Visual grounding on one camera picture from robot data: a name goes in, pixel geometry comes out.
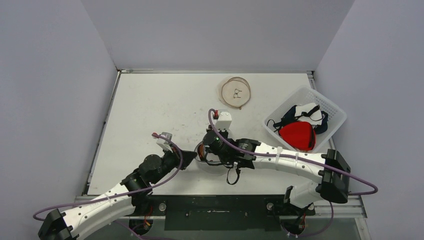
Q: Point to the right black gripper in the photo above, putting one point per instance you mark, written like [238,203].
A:
[209,153]

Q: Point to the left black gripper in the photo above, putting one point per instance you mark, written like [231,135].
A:
[187,157]

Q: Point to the blue-trim mesh laundry bag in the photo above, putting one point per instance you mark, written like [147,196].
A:
[212,167]

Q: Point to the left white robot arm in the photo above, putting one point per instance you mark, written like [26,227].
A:
[121,200]

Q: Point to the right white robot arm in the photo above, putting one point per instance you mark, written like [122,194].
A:
[326,172]

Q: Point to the navy blue bra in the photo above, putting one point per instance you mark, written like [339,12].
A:
[303,113]

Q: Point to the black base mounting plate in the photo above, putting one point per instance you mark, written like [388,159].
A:
[220,212]

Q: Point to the white plastic basket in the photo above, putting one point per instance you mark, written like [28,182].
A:
[307,96]

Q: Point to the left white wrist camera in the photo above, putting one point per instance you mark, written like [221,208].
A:
[164,141]

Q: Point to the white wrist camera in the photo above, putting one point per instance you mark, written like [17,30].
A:
[164,141]
[223,120]

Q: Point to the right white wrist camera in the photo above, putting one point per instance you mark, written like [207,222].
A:
[223,120]

